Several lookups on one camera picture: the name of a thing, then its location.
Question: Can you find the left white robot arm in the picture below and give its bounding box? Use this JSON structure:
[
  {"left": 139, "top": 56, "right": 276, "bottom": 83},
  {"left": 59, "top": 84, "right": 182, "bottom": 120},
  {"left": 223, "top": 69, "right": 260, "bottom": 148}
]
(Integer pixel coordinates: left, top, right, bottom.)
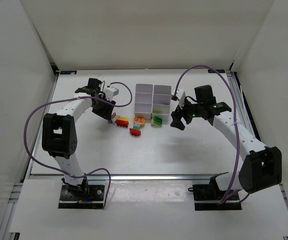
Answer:
[{"left": 41, "top": 78, "right": 119, "bottom": 196}]

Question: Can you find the left white divided container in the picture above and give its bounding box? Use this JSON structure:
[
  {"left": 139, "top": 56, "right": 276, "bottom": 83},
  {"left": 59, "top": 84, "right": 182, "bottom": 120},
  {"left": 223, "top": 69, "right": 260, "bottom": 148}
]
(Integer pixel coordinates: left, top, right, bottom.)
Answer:
[{"left": 134, "top": 83, "right": 154, "bottom": 120}]

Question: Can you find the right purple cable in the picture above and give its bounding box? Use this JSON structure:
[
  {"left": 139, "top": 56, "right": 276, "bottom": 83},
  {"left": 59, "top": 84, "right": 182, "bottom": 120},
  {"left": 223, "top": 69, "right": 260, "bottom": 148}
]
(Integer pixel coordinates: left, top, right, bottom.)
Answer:
[{"left": 174, "top": 65, "right": 252, "bottom": 205}]

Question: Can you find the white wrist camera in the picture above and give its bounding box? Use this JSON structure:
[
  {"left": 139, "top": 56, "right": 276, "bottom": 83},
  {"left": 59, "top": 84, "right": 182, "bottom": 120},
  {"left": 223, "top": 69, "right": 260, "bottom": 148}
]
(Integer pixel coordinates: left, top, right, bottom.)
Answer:
[
  {"left": 103, "top": 86, "right": 119, "bottom": 101},
  {"left": 171, "top": 88, "right": 186, "bottom": 108}
]

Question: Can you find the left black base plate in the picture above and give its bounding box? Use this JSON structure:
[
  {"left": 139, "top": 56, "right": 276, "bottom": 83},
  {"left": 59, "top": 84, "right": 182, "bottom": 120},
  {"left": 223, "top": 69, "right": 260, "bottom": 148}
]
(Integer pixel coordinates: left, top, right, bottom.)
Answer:
[{"left": 58, "top": 180, "right": 106, "bottom": 210}]

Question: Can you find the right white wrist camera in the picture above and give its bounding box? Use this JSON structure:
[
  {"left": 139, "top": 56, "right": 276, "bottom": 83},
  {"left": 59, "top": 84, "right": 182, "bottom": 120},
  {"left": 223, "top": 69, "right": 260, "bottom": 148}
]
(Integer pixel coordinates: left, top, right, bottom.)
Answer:
[{"left": 171, "top": 88, "right": 186, "bottom": 108}]

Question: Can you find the purple cable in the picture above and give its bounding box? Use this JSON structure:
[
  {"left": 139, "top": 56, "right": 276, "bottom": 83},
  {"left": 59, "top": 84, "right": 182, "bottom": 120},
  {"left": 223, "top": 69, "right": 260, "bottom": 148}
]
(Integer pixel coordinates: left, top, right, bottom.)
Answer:
[
  {"left": 174, "top": 65, "right": 252, "bottom": 205},
  {"left": 23, "top": 81, "right": 133, "bottom": 209}
]

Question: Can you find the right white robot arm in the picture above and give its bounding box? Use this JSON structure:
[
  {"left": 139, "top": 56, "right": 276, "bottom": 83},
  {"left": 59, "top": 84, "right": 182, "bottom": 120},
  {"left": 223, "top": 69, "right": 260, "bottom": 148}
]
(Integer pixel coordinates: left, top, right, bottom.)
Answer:
[{"left": 170, "top": 85, "right": 282, "bottom": 198}]

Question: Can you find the white divided container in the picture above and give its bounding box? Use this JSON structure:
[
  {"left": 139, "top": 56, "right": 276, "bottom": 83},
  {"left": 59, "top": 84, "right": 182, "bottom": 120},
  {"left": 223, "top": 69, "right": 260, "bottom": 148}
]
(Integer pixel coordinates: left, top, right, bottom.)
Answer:
[
  {"left": 152, "top": 84, "right": 172, "bottom": 123},
  {"left": 134, "top": 83, "right": 154, "bottom": 120}
]

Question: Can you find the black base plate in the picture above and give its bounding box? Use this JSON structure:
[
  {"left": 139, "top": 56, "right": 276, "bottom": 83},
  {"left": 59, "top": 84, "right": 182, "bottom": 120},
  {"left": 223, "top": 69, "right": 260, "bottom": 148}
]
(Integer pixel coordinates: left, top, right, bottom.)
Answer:
[
  {"left": 58, "top": 180, "right": 106, "bottom": 210},
  {"left": 187, "top": 184, "right": 242, "bottom": 211}
]

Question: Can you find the yellow and red lego stack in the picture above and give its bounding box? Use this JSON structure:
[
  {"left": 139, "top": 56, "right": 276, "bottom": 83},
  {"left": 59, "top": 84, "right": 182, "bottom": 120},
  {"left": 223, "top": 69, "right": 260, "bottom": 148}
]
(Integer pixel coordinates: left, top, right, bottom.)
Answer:
[{"left": 116, "top": 117, "right": 129, "bottom": 128}]

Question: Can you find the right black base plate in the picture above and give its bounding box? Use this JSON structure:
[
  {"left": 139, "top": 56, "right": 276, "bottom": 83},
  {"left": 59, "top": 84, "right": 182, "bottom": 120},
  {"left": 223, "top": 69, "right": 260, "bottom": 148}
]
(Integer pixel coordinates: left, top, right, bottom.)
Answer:
[{"left": 187, "top": 184, "right": 242, "bottom": 211}]

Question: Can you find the lilac green red lego stack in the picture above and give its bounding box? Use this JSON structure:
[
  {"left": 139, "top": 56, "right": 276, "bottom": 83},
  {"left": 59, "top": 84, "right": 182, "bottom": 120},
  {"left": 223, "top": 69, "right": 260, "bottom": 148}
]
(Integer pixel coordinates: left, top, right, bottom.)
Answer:
[{"left": 129, "top": 123, "right": 141, "bottom": 137}]

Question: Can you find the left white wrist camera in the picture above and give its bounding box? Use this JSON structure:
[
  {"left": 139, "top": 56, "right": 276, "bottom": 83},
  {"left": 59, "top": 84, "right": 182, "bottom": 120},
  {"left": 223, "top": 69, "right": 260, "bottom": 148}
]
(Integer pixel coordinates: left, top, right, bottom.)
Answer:
[{"left": 103, "top": 86, "right": 119, "bottom": 101}]

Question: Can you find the right white divided container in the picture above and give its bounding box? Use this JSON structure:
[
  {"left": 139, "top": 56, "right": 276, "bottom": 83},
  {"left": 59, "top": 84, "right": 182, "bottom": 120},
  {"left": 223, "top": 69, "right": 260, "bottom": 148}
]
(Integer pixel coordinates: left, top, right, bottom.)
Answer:
[{"left": 152, "top": 84, "right": 172, "bottom": 123}]

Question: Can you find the yellow oval printed lego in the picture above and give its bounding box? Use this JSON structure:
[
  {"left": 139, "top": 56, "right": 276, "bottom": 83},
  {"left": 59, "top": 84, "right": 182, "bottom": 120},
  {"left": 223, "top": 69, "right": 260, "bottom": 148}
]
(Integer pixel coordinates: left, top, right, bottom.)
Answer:
[{"left": 133, "top": 116, "right": 146, "bottom": 128}]

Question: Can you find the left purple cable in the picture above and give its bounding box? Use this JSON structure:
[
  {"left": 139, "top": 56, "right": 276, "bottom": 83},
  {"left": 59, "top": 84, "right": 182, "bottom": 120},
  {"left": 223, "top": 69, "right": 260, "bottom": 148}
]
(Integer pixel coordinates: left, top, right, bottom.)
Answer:
[{"left": 23, "top": 81, "right": 133, "bottom": 209}]

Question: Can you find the green and lime lego stack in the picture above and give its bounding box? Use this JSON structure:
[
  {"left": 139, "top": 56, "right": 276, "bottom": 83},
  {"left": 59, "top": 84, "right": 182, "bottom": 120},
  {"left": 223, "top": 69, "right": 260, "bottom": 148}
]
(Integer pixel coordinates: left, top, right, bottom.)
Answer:
[{"left": 150, "top": 116, "right": 163, "bottom": 127}]

